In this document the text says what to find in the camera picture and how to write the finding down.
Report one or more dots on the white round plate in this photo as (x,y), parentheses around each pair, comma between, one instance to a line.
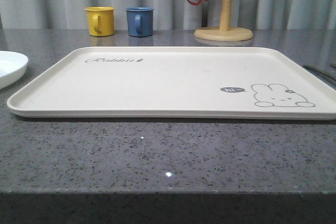
(13,67)

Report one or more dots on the silver metal chopstick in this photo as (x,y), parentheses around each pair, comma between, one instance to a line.
(321,71)
(322,77)

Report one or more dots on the blue enamel mug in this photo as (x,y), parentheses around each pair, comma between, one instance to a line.
(140,21)

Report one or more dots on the wooden mug tree stand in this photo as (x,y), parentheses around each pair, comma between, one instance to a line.
(224,32)

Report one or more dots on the cream rabbit serving tray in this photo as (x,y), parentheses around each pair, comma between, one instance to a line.
(176,82)

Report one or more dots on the yellow enamel mug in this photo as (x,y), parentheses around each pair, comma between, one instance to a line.
(100,21)

